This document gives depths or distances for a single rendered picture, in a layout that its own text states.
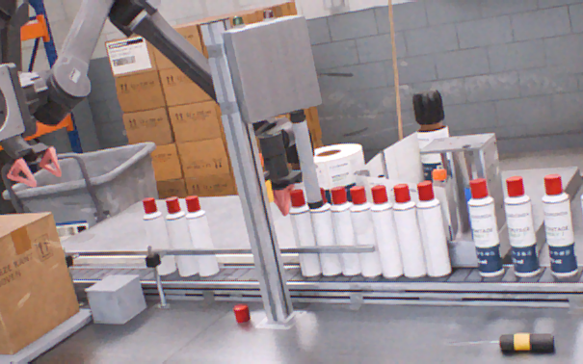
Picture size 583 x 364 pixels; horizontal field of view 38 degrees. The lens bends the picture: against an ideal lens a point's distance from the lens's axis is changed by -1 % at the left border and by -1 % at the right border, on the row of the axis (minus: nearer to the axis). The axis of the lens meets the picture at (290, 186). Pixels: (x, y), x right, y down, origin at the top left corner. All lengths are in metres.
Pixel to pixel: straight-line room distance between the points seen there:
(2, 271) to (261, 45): 0.81
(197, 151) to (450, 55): 2.01
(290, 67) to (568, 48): 4.52
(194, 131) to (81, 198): 1.46
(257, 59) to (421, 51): 4.73
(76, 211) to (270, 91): 2.76
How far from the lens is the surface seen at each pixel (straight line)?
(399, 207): 1.79
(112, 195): 4.34
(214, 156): 5.59
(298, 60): 1.75
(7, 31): 2.11
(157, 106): 5.70
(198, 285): 2.11
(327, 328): 1.81
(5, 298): 2.05
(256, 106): 1.71
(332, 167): 2.44
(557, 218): 1.70
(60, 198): 4.40
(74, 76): 1.62
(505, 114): 6.32
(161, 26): 1.93
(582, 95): 6.19
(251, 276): 2.05
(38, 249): 2.12
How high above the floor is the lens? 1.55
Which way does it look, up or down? 14 degrees down
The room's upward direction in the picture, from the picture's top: 12 degrees counter-clockwise
